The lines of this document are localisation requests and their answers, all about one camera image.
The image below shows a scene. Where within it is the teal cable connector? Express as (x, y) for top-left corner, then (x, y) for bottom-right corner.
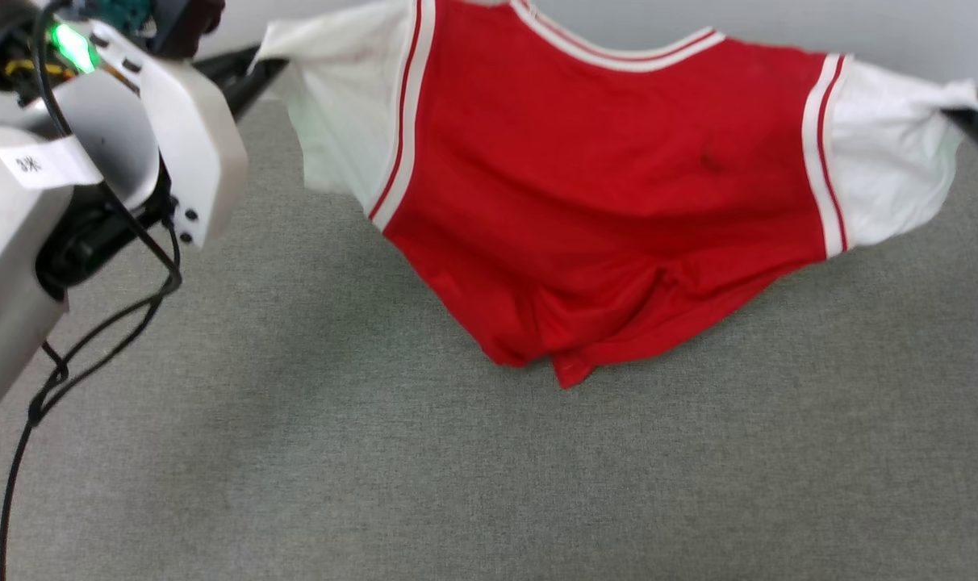
(92, 0), (153, 31)

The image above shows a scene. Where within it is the grey fabric table cover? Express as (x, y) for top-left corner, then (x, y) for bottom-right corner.
(0, 77), (978, 581)

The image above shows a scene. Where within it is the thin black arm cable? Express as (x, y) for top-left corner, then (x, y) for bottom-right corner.
(0, 0), (185, 581)

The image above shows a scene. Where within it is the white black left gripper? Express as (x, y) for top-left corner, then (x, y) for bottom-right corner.
(0, 0), (290, 251)

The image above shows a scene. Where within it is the red and white jersey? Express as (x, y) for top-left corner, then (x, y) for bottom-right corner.
(251, 0), (978, 390)

